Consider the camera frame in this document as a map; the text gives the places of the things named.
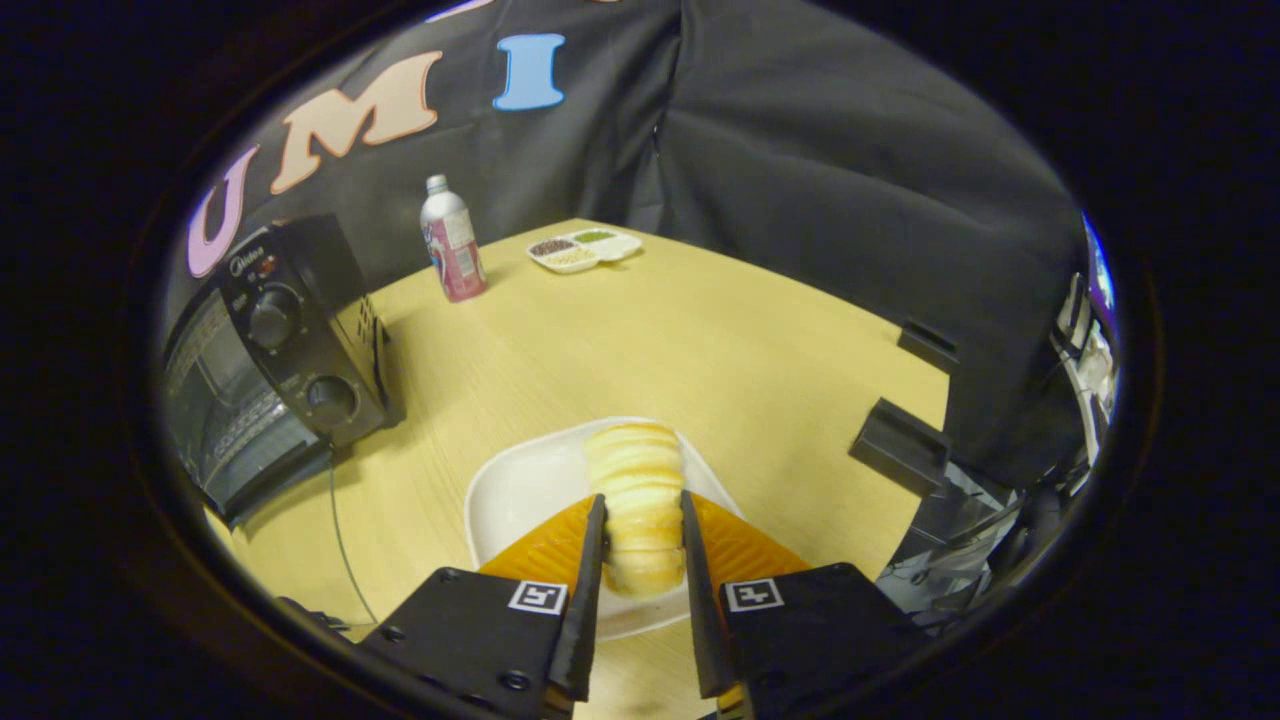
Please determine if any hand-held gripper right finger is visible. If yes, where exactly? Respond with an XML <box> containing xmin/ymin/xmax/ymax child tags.
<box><xmin>680</xmin><ymin>490</ymin><xmax>931</xmax><ymax>720</ymax></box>

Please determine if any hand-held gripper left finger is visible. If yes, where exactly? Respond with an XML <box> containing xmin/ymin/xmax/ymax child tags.
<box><xmin>360</xmin><ymin>493</ymin><xmax>609</xmax><ymax>720</ymax></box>

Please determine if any yellow bread roll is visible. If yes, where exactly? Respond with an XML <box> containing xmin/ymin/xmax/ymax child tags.
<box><xmin>583</xmin><ymin>421</ymin><xmax>689</xmax><ymax>598</ymax></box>

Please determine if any black toaster oven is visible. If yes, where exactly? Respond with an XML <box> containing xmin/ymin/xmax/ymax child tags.
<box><xmin>160</xmin><ymin>214</ymin><xmax>403</xmax><ymax>529</ymax></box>

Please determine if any white square plate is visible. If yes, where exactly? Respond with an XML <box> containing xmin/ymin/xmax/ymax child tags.
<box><xmin>464</xmin><ymin>416</ymin><xmax>746</xmax><ymax>641</ymax></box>

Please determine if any black table clamp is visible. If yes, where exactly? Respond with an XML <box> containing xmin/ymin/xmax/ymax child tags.
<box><xmin>849</xmin><ymin>397</ymin><xmax>951</xmax><ymax>498</ymax></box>
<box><xmin>897</xmin><ymin>318</ymin><xmax>961</xmax><ymax>376</ymax></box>

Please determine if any white divided snack tray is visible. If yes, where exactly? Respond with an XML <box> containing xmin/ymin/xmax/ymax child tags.
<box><xmin>527</xmin><ymin>228</ymin><xmax>644</xmax><ymax>275</ymax></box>

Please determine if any pink label drink bottle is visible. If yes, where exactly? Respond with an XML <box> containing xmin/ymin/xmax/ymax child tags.
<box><xmin>420</xmin><ymin>175</ymin><xmax>489</xmax><ymax>303</ymax></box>

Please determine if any black power cord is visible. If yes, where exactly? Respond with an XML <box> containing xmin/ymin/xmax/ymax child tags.
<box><xmin>328</xmin><ymin>455</ymin><xmax>381</xmax><ymax>626</ymax></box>

